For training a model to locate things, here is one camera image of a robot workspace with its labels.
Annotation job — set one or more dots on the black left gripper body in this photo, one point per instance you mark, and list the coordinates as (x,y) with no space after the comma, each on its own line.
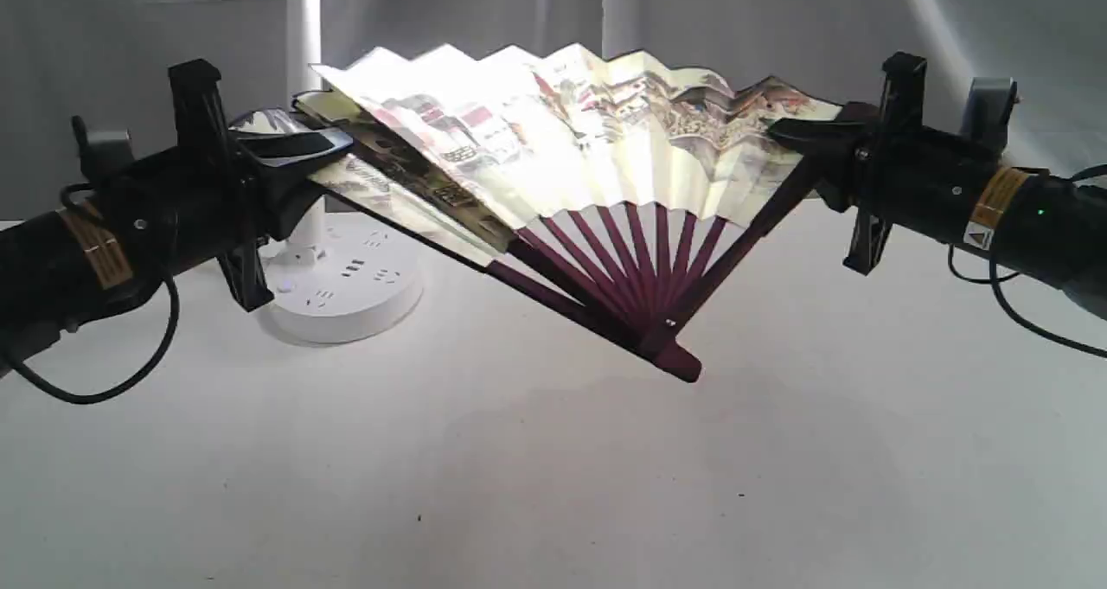
(195,201)

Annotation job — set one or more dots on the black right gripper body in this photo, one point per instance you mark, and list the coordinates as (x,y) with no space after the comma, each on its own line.
(903,173)

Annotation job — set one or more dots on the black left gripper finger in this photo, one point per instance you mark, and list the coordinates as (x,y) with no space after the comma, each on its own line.
(284,204)
(305,148)

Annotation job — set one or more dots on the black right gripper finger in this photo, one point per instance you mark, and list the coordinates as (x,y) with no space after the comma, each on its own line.
(839,138)
(837,191)

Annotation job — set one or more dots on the painted paper folding fan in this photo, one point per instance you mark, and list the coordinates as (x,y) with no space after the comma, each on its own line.
(618,193)

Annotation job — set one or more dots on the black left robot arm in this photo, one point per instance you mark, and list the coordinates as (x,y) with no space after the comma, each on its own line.
(71,266)

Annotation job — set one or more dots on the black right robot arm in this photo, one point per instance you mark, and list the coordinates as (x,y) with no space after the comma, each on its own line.
(1057,230)

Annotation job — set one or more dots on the white desk lamp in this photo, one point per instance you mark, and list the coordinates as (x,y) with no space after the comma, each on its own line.
(341,277)

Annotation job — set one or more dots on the grey backdrop curtain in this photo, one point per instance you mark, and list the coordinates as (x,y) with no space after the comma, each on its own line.
(106,60)

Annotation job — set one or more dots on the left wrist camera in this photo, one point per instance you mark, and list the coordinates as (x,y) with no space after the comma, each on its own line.
(102,154)

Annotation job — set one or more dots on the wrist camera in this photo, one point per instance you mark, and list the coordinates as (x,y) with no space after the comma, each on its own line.
(102,154)
(987,113)

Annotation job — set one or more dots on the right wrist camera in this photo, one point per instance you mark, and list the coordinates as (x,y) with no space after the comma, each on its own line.
(987,113)

